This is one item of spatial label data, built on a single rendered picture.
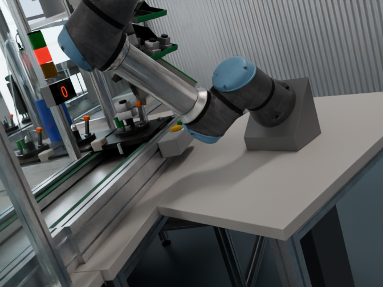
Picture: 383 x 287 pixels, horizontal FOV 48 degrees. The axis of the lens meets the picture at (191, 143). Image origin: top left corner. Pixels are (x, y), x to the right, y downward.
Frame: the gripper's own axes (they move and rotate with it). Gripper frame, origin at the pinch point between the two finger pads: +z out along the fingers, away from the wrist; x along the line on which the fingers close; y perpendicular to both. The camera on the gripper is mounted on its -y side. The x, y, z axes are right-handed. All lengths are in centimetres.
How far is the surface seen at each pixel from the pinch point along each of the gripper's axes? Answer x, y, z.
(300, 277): -62, 55, 35
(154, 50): 26.3, -0.4, -15.5
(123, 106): -2.3, -6.9, -0.7
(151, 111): 115, -56, 27
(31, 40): -21.6, -19.6, -32.4
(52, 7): 105, -93, -55
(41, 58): -21.4, -18.8, -25.8
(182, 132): -12.2, 17.1, 11.5
